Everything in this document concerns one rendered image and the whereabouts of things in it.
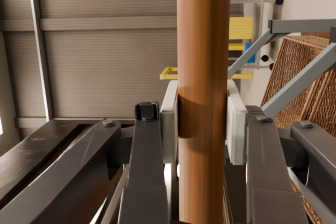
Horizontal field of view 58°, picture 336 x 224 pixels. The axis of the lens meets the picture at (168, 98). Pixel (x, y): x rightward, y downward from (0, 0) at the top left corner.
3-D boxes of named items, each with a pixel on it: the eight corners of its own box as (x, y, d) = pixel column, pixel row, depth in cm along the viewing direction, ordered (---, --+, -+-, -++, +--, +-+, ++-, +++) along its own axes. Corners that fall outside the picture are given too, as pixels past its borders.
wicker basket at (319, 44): (354, 172, 118) (281, 170, 120) (304, 121, 171) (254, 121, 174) (374, 46, 104) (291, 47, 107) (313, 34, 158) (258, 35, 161)
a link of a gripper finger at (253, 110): (252, 139, 13) (323, 140, 13) (238, 104, 18) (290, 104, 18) (250, 169, 14) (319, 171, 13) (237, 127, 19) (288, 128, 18)
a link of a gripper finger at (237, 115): (232, 111, 15) (248, 111, 15) (223, 78, 22) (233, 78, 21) (230, 165, 16) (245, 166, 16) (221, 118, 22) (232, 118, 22)
